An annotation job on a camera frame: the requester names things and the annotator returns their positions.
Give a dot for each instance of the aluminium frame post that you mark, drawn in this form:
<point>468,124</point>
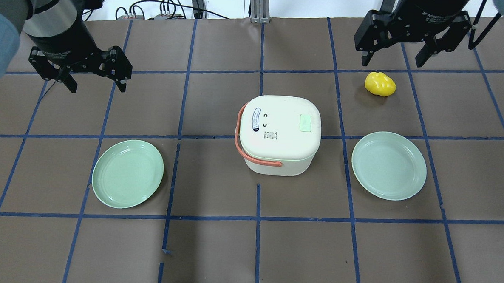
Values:
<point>259,11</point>

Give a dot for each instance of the green plate near left arm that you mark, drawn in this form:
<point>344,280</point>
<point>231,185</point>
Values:
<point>127,174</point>

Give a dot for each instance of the orange rice cooker handle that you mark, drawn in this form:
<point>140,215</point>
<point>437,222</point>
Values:
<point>242,152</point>

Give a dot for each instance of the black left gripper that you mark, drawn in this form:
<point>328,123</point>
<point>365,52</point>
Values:
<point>66,40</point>

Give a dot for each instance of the white rice cooker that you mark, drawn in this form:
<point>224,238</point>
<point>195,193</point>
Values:
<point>281,128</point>

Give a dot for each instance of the yellow toy bell pepper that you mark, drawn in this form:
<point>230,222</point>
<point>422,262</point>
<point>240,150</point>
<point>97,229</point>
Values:
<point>379,84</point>

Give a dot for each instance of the black power adapter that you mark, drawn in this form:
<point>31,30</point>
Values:
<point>198,7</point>

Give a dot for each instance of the green plate near right arm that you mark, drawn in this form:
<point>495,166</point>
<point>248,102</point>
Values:
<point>389,166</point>

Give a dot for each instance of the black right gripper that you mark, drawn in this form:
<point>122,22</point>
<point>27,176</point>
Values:
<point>428,11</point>

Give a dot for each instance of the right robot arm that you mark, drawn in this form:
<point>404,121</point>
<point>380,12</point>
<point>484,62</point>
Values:
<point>475,34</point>

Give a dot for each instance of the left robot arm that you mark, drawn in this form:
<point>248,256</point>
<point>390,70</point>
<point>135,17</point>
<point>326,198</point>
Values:
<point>63,44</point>

